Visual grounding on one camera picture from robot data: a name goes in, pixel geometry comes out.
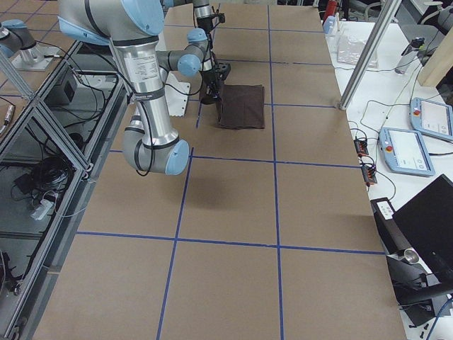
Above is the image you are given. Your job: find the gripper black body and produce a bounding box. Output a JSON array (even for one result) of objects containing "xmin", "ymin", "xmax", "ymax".
[
  {"xmin": 203, "ymin": 62, "xmax": 231, "ymax": 93},
  {"xmin": 196, "ymin": 13, "xmax": 225, "ymax": 35}
]

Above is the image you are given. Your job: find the dark brown t-shirt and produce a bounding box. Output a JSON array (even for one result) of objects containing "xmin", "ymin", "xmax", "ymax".
[{"xmin": 200, "ymin": 84, "xmax": 265, "ymax": 130}]

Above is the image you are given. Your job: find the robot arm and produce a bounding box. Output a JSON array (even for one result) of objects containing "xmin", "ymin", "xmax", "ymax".
[
  {"xmin": 58, "ymin": 1, "xmax": 231, "ymax": 176},
  {"xmin": 161, "ymin": 0, "xmax": 225, "ymax": 35}
]

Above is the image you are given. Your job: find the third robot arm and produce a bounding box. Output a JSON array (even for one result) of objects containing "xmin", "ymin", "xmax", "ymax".
[{"xmin": 1, "ymin": 19, "xmax": 60, "ymax": 71}]

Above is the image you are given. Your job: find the red cylinder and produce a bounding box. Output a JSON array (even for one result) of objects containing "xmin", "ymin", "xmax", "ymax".
[{"xmin": 324, "ymin": 0, "xmax": 338, "ymax": 20}]

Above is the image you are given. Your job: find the clear plastic bag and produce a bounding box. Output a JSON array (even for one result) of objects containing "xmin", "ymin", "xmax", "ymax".
[{"xmin": 337, "ymin": 35, "xmax": 367, "ymax": 65}]

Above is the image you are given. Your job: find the orange black connector box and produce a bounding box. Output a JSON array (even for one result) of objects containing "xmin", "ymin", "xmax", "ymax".
[{"xmin": 353, "ymin": 138, "xmax": 369, "ymax": 157}]

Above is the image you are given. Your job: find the grey water bottle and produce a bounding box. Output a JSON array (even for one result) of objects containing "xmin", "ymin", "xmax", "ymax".
[{"xmin": 394, "ymin": 37, "xmax": 425, "ymax": 74}]

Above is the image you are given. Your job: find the black monitor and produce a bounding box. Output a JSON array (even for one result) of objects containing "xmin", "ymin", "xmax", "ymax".
[{"xmin": 394, "ymin": 174, "xmax": 452, "ymax": 282}]

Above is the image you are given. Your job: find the metal cup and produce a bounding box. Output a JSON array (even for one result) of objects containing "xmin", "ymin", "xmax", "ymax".
[{"xmin": 403, "ymin": 248, "xmax": 420, "ymax": 265}]

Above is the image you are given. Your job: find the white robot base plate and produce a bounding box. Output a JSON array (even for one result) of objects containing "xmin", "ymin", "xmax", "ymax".
[{"xmin": 165, "ymin": 72, "xmax": 191, "ymax": 117}]

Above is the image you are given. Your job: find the aluminium frame post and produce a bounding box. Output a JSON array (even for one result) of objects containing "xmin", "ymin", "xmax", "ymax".
[{"xmin": 338, "ymin": 0, "xmax": 402, "ymax": 111}]

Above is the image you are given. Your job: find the aluminium frame cage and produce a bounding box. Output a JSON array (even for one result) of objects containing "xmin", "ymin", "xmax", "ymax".
[{"xmin": 1, "ymin": 42, "xmax": 126, "ymax": 339}]

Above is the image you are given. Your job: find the teach pendant far from post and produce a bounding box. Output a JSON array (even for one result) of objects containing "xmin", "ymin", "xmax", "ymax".
[{"xmin": 379, "ymin": 127, "xmax": 435, "ymax": 177}]

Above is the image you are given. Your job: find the teach pendant near post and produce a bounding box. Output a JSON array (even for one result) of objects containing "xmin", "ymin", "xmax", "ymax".
[{"xmin": 409, "ymin": 98, "xmax": 452, "ymax": 142}]

